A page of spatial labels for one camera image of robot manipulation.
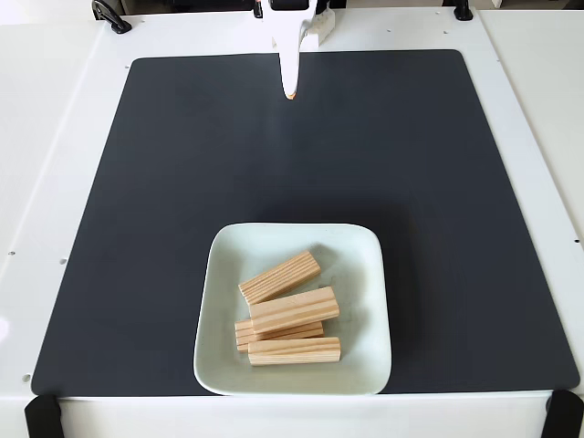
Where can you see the large black table clamp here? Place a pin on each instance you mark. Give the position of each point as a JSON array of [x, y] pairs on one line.
[[122, 27]]

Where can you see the black corner bracket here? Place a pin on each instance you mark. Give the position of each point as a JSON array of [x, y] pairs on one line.
[[43, 417], [566, 415]]

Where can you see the black rubber mat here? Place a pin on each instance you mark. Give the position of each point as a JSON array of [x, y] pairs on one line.
[[137, 228]]

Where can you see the pale green square plate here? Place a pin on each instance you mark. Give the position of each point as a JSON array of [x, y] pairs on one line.
[[360, 292]]

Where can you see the grooved wooden block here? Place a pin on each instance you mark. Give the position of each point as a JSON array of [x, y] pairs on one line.
[[296, 310], [296, 351], [244, 335], [280, 278]]

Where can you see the small black base clamp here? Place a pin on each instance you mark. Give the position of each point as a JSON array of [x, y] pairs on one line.
[[258, 8]]

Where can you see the small black table clamp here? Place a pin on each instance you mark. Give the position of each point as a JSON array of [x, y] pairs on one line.
[[463, 11]]

